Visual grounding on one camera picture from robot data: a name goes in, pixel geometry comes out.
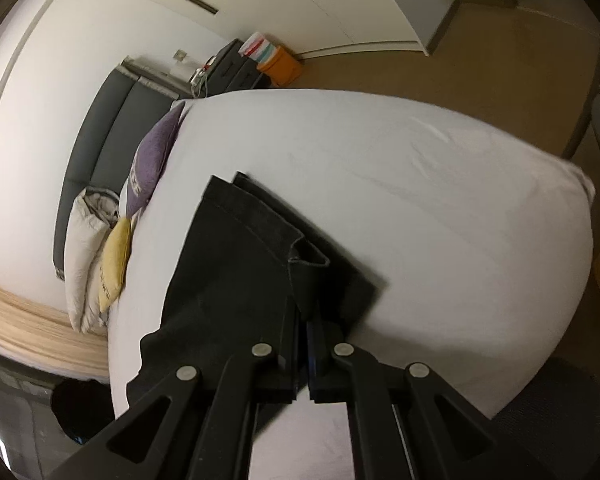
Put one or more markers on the dark grey nightstand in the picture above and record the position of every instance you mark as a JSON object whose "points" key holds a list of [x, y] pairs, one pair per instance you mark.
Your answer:
{"points": [[235, 67]]}

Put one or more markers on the wall switch plate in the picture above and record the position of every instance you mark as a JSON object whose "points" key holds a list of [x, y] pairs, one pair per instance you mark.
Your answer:
{"points": [[180, 54]]}

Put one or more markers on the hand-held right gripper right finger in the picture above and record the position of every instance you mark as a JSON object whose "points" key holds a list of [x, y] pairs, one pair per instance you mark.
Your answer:
{"points": [[314, 355]]}

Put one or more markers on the white wardrobe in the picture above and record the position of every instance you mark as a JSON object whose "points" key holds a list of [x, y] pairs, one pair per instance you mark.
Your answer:
{"points": [[360, 0]]}

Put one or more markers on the grey padded headboard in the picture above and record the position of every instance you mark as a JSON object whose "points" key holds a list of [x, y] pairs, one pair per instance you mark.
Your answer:
{"points": [[92, 160]]}

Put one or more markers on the orange box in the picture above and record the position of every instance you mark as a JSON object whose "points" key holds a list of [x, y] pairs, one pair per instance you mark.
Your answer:
{"points": [[280, 69]]}

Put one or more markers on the striped bag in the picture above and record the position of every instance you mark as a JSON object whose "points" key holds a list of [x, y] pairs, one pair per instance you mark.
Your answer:
{"points": [[260, 49]]}

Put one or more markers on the black pants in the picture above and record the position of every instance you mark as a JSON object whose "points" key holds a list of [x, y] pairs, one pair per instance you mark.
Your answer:
{"points": [[240, 280]]}

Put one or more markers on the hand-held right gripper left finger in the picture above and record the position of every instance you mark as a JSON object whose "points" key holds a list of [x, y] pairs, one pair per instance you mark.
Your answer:
{"points": [[291, 345]]}

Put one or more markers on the black mesh chair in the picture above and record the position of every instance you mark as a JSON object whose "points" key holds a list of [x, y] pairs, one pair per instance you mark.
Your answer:
{"points": [[550, 420]]}

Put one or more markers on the white pillow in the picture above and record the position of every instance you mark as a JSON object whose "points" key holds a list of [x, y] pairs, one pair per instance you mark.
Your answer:
{"points": [[82, 260]]}

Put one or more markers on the purple pillow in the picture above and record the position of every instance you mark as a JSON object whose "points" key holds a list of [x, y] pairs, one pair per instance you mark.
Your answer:
{"points": [[150, 160]]}

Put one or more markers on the white bed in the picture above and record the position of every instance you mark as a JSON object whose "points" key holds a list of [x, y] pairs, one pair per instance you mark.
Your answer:
{"points": [[380, 240]]}

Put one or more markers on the yellow pillow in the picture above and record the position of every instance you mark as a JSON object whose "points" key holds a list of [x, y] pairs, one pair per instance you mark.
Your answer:
{"points": [[114, 260]]}

